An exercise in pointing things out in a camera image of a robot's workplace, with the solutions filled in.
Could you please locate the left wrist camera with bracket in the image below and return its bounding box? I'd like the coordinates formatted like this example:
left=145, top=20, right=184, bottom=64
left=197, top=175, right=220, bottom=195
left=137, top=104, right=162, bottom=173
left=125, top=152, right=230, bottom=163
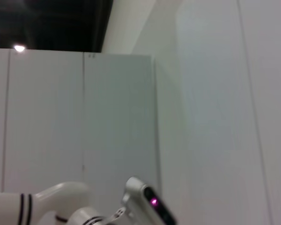
left=120, top=175, right=178, bottom=225

